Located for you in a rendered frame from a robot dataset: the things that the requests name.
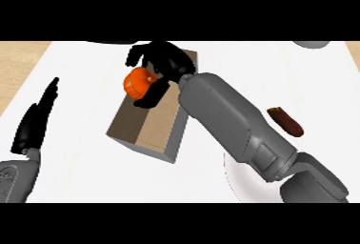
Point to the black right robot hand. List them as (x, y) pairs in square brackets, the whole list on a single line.
[(163, 61)]

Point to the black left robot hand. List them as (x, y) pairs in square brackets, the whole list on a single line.
[(35, 118)]

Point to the orange squash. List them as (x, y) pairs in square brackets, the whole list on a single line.
[(135, 83)]

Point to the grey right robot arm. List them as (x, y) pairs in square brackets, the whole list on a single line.
[(233, 120)]

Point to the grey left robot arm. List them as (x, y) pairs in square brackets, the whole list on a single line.
[(17, 179)]

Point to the brown cardboard box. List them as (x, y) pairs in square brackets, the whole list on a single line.
[(149, 130)]

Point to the white plate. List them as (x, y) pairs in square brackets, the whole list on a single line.
[(250, 186)]

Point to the grey round object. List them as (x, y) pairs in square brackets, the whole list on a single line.
[(311, 44)]

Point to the dark red-brown vegetable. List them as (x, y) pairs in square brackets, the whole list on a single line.
[(284, 121)]

